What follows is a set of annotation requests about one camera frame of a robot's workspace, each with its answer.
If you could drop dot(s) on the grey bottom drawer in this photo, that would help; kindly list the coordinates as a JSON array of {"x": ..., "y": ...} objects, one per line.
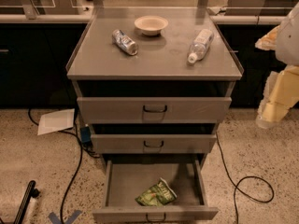
[{"x": 126, "y": 180}]

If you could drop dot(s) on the blue power adapter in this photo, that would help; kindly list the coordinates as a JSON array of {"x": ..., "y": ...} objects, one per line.
[{"x": 85, "y": 135}]

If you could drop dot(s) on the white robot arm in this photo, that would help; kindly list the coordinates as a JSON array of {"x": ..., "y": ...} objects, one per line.
[{"x": 284, "y": 40}]

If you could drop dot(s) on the clear plastic water bottle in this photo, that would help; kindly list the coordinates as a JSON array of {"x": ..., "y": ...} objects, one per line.
[{"x": 200, "y": 46}]

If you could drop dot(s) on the grey drawer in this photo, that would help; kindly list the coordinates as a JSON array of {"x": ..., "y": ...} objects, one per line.
[
  {"x": 112, "y": 110},
  {"x": 152, "y": 143},
  {"x": 126, "y": 180}
]

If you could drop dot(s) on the white paper sheet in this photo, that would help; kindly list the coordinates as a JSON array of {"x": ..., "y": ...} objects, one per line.
[{"x": 56, "y": 121}]

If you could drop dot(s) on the grey middle drawer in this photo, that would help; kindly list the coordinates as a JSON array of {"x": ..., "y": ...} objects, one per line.
[{"x": 152, "y": 143}]

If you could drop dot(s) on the grey top drawer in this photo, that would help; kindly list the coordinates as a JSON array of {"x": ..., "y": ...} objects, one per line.
[{"x": 112, "y": 110}]

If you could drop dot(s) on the black stand leg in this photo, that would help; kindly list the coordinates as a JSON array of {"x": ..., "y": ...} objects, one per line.
[{"x": 31, "y": 192}]

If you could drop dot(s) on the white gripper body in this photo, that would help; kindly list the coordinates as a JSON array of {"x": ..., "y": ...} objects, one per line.
[{"x": 289, "y": 42}]

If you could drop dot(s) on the white ceramic bowl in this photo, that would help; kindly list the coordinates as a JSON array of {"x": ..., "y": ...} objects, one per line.
[{"x": 151, "y": 25}]

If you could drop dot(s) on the dark background counter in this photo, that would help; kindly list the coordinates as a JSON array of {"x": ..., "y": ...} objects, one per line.
[{"x": 33, "y": 58}]

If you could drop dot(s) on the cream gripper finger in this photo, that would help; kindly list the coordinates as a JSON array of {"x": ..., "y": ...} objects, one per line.
[{"x": 270, "y": 115}]

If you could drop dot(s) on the crushed silver soda can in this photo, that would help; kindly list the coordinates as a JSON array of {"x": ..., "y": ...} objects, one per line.
[{"x": 124, "y": 42}]

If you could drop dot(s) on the green jalapeno chip bag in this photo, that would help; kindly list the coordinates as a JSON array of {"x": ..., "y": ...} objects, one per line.
[{"x": 159, "y": 194}]

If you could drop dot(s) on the grey drawer cabinet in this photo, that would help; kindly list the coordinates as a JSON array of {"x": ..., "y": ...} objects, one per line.
[{"x": 159, "y": 69}]

